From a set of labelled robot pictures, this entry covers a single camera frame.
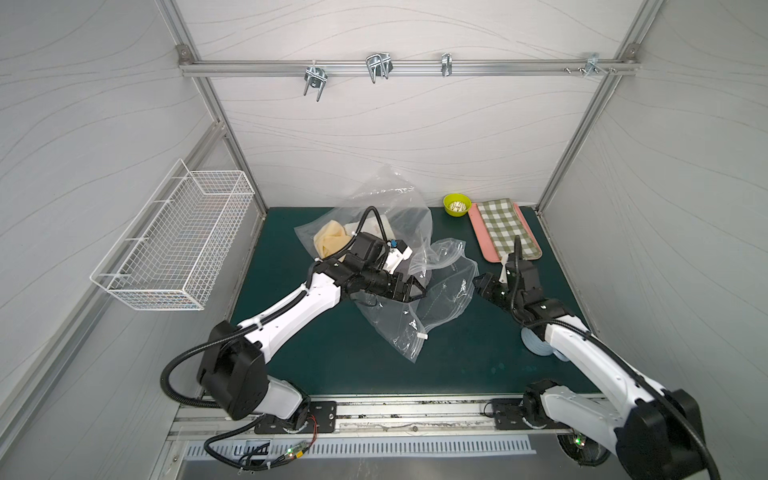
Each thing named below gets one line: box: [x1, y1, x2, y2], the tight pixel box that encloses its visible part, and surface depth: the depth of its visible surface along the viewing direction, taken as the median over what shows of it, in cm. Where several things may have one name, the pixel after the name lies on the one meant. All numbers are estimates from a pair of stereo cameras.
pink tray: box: [468, 202, 543, 263], surface depth 117 cm
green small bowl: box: [443, 193, 473, 217], surface depth 121 cm
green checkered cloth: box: [476, 198, 542, 261], surface depth 118 cm
